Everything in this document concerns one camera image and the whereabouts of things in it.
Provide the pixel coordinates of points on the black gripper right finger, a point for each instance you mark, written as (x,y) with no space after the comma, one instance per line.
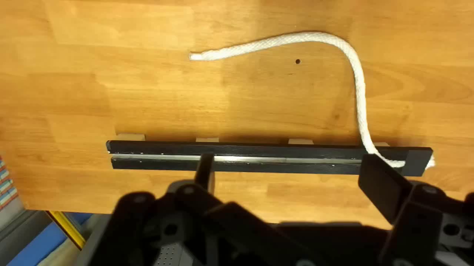
(424,226)

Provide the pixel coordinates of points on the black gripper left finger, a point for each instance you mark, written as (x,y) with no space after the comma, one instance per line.
(163,230)

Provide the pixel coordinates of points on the black tape patch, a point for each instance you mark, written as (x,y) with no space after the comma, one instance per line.
(420,155)

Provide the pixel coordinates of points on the small wooden support block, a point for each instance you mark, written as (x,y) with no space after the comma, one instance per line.
(382,143)
(301,142)

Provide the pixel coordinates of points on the yellow bar near floor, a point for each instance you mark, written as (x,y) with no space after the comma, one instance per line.
(68,230)

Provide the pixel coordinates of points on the blue board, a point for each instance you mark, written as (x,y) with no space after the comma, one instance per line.
(39,245)

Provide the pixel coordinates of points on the long black slotted rail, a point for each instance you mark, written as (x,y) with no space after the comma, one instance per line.
(297,149)

